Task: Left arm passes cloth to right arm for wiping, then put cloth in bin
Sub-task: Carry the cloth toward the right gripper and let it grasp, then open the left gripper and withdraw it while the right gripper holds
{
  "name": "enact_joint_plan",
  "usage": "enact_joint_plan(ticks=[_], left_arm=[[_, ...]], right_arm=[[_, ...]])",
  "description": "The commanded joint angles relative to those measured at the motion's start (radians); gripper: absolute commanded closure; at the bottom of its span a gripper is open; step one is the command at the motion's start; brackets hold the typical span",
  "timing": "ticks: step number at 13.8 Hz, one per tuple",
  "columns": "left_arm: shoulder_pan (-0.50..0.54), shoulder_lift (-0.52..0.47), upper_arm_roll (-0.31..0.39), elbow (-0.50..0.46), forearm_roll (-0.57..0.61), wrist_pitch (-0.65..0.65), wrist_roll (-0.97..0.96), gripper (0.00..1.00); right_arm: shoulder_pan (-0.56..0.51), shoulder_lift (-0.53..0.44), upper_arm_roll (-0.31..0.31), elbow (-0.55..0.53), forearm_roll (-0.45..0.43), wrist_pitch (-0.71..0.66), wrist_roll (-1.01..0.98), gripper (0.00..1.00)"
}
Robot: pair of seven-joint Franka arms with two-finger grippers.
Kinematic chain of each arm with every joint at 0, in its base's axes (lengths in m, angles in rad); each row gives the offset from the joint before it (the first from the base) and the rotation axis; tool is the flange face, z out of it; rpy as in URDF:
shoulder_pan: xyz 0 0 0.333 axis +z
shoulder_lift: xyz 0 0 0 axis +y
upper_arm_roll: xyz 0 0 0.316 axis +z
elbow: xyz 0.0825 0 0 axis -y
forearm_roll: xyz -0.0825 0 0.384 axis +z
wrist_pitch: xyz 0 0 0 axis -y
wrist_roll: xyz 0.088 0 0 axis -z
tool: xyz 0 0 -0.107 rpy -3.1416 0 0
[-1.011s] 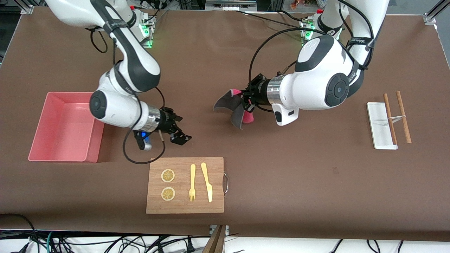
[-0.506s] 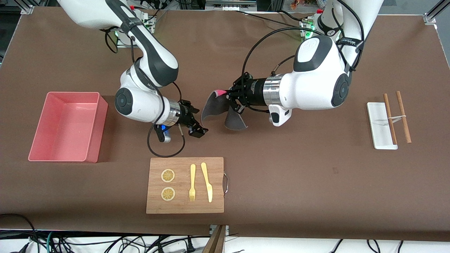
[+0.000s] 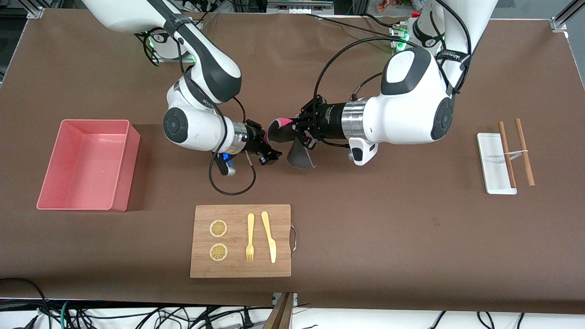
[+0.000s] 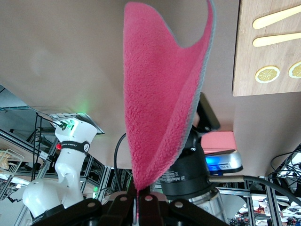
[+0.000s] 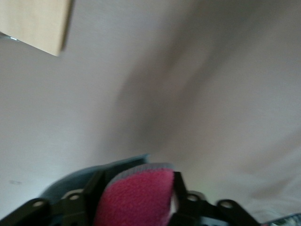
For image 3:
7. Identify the wooden plank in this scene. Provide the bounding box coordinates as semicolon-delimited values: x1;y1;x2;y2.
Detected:
262;292;295;329

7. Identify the black looped floor cable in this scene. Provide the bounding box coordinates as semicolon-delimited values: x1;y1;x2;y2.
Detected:
0;277;52;329

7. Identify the pink plastic bin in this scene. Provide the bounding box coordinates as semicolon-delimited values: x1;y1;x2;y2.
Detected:
37;119;141;212

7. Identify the white rectangular tray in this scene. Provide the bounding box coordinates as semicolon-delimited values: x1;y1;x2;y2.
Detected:
477;133;518;196

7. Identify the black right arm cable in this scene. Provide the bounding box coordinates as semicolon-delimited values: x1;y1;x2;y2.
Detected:
208;94;257;196

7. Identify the yellow plastic fork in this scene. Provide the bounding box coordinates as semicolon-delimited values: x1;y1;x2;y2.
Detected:
245;213;255;263

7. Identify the black cable across table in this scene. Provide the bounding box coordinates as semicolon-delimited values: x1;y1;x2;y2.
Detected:
305;13;404;38

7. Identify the silver metal box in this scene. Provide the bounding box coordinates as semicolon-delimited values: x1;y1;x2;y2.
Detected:
267;0;335;15

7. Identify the red cloth with grey back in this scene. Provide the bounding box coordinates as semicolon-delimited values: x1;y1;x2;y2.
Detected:
267;117;317;170

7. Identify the yellow plastic knife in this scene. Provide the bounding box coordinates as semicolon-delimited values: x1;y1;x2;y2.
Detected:
261;211;277;264

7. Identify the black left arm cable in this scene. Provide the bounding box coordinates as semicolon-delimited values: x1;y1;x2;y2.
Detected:
314;0;472;100

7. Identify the bamboo cutting board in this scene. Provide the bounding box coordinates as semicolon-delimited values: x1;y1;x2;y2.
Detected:
190;204;292;279

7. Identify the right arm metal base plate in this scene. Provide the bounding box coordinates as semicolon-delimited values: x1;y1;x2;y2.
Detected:
150;43;198;64

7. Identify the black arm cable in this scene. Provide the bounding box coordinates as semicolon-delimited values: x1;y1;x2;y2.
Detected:
208;94;257;196
314;0;472;100

